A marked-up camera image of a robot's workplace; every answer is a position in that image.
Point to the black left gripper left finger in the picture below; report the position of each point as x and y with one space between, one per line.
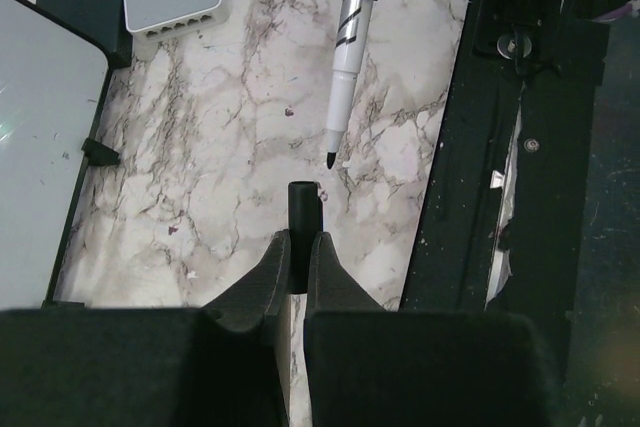
222 364

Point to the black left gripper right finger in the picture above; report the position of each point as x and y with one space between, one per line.
367 366

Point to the black whiteboard marker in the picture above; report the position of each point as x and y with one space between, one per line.
349 49

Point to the black marker cap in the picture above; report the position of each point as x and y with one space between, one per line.
305 220

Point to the black framed whiteboard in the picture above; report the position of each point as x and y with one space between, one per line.
52 85

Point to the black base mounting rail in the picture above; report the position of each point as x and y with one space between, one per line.
501 222

